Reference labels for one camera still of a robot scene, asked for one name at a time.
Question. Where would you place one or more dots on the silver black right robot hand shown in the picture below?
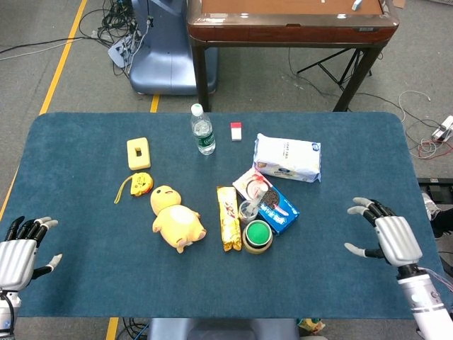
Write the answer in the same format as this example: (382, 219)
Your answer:
(398, 237)

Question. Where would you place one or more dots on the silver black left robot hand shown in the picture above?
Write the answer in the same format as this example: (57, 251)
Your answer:
(17, 262)

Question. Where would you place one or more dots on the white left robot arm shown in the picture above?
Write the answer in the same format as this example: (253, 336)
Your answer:
(6, 313)

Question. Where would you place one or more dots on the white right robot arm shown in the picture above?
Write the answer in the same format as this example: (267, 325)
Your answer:
(423, 295)

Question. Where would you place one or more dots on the grey sneaker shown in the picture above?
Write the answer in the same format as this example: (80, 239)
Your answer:
(430, 207)

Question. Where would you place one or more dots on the blue felt table mat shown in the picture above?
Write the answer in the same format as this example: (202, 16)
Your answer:
(106, 276)

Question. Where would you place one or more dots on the white power strip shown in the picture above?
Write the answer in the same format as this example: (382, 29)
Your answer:
(444, 129)

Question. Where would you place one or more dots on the blue Oreo cookie box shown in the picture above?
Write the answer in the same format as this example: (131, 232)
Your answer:
(281, 214)

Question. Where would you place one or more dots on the white tissue pack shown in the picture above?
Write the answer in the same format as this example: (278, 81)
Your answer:
(286, 157)

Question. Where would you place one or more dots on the green ball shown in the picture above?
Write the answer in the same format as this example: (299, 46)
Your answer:
(258, 232)

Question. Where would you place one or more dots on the yellowish clear tape roll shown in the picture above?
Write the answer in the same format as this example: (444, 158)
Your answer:
(257, 250)

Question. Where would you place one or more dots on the yellow tape measure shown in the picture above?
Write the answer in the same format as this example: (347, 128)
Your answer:
(141, 184)

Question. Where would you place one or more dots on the white paper cup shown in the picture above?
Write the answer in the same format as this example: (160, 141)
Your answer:
(247, 241)

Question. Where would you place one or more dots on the clear glass jar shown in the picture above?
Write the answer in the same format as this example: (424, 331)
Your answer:
(244, 214)

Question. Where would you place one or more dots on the yellow sponge block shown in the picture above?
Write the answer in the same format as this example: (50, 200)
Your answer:
(138, 161)

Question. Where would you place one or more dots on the white pink snack packet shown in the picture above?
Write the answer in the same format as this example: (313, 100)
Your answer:
(247, 184)

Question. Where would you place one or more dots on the yellow plush chick toy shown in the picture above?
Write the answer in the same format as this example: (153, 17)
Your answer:
(175, 223)

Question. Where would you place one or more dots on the gold foil snack packet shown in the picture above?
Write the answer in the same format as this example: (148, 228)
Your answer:
(229, 219)

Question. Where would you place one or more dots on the black tripod stand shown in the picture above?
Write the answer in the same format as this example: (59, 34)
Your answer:
(331, 72)

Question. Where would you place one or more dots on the small red white box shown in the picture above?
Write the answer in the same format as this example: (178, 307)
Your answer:
(236, 132)

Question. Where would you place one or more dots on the grey blue robot torso base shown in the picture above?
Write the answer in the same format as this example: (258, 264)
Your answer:
(223, 329)

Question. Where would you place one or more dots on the clear plastic water bottle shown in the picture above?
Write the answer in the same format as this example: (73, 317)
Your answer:
(204, 136)

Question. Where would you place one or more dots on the brown mahjong table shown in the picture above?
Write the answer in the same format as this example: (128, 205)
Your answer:
(290, 33)

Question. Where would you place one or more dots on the grey power strip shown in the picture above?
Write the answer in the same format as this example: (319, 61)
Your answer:
(118, 51)

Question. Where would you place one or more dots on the white blue mahjong tile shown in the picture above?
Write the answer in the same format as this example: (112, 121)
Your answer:
(356, 4)

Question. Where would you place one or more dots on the blue robot pedestal base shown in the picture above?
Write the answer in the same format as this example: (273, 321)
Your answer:
(163, 67)

